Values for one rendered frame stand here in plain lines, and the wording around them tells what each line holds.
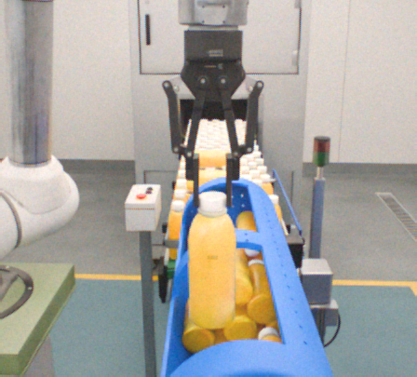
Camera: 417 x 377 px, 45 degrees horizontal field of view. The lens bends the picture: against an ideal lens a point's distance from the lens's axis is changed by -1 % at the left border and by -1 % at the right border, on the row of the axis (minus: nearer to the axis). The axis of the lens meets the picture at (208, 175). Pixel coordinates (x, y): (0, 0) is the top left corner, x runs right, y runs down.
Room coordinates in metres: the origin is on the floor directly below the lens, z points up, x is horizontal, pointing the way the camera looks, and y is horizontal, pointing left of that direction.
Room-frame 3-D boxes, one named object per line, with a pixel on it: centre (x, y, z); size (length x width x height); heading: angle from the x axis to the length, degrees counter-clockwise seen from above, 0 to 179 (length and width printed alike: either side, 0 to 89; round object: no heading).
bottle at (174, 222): (1.58, 0.10, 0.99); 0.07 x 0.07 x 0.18
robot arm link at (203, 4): (0.66, -0.01, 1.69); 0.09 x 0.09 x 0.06
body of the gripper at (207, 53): (0.66, -0.01, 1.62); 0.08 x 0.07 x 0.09; 90
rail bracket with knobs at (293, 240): (1.50, -0.26, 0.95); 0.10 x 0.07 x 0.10; 90
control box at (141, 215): (1.66, 0.23, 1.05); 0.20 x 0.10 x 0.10; 0
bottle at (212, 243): (0.67, -0.01, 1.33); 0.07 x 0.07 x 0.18
